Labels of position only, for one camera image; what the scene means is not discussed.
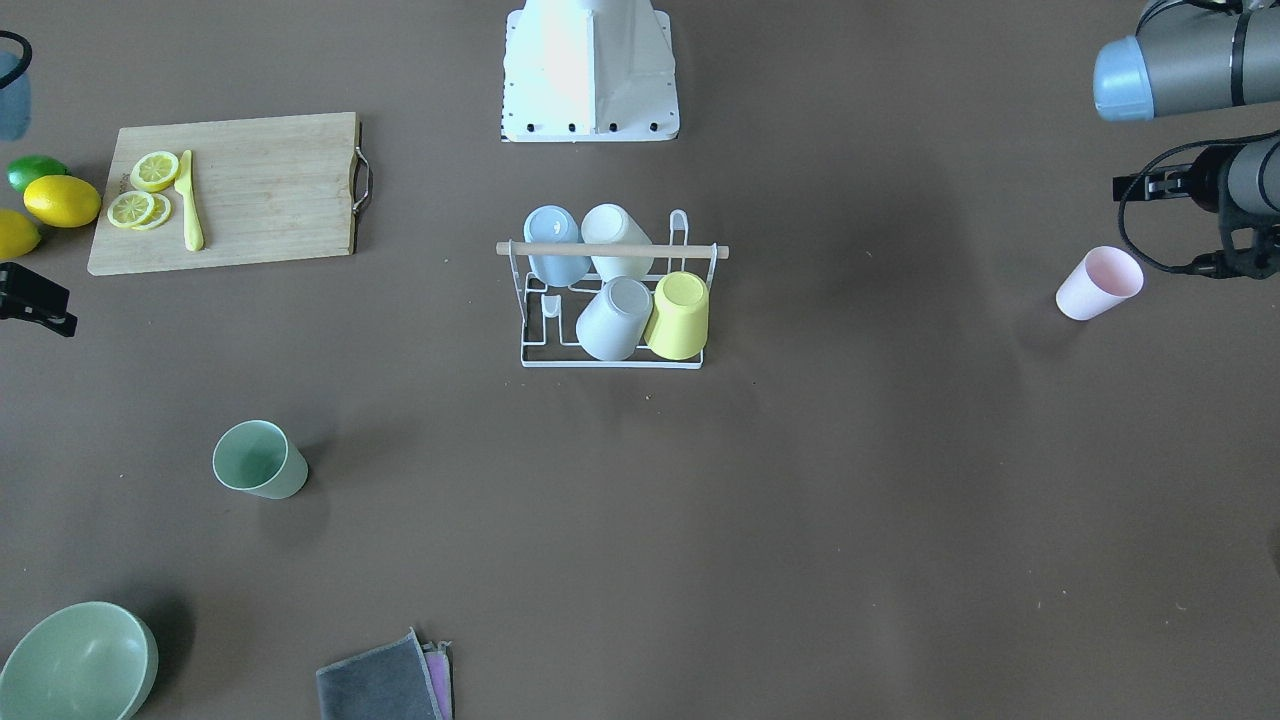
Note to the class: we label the lemon slice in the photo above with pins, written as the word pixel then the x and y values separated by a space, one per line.
pixel 139 210
pixel 155 171

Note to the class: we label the pink cup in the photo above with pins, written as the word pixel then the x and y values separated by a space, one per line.
pixel 1104 278

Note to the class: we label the upper lemon slice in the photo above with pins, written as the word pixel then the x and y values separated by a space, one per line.
pixel 155 171

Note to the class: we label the light blue cup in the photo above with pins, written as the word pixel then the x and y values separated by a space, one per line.
pixel 551 224

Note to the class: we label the white wire cup holder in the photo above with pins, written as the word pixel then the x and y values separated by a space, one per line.
pixel 549 314

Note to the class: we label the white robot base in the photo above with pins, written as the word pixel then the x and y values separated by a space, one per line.
pixel 589 71

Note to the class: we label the yellow cup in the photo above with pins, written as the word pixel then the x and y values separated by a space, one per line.
pixel 678 326

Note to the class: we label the grey cup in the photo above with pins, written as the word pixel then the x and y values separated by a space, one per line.
pixel 611 326

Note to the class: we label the grey folded cloth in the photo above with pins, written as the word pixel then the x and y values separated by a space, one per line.
pixel 406 679

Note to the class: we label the green cup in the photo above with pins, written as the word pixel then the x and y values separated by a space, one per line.
pixel 256 457

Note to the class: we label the yellow lemon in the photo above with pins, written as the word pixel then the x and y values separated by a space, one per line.
pixel 18 235
pixel 62 201

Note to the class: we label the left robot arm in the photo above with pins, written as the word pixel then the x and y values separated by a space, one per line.
pixel 1188 56

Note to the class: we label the wooden cutting board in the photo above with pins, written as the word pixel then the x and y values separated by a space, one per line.
pixel 266 190

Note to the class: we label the white cup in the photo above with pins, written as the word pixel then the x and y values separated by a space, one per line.
pixel 610 225

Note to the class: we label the green bowl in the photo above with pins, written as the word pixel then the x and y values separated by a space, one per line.
pixel 92 660

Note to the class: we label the yellow plastic knife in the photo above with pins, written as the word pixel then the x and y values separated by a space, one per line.
pixel 184 183

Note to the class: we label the green lime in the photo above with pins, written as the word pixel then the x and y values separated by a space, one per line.
pixel 23 171

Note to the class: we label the lower lemon slice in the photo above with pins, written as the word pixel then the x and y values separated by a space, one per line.
pixel 139 210

